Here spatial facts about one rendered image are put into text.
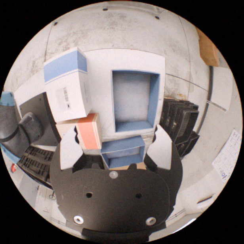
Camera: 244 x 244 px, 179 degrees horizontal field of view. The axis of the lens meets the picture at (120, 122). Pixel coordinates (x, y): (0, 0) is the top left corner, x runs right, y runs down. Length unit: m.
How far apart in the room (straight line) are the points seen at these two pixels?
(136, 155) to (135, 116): 0.26
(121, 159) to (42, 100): 0.50
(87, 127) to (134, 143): 0.21
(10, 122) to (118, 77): 0.41
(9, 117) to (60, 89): 0.21
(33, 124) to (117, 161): 0.48
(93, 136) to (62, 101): 0.15
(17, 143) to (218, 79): 2.95
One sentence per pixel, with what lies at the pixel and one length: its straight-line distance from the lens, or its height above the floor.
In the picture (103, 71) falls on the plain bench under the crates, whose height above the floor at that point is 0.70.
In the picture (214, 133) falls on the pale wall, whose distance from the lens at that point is 2.72.
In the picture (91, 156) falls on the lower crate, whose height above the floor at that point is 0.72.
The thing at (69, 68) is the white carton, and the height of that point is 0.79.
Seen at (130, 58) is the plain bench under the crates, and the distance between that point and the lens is 0.31.
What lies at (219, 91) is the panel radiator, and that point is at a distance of 2.55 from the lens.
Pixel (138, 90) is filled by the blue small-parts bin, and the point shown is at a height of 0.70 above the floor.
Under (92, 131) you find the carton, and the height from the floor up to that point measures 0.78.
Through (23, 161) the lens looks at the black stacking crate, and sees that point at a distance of 0.78.
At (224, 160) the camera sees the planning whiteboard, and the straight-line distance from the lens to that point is 2.82.
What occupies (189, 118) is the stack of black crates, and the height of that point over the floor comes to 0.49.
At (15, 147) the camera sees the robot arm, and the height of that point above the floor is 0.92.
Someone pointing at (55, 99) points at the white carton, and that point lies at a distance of 0.26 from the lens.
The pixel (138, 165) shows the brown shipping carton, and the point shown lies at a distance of 0.51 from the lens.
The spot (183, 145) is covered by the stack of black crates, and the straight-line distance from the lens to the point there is 1.32.
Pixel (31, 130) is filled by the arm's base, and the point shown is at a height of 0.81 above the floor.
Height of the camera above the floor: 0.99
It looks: 60 degrees down
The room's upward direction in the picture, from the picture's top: 165 degrees clockwise
